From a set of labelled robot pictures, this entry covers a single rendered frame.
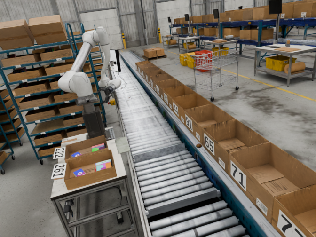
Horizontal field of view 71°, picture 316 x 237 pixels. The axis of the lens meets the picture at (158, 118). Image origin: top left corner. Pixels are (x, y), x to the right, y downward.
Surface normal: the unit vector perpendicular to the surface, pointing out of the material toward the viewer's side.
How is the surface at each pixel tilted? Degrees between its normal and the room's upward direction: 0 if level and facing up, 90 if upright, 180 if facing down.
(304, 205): 89
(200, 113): 90
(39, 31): 123
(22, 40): 118
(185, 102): 89
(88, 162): 88
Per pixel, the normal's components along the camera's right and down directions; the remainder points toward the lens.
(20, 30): 0.27, 0.75
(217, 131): 0.24, 0.36
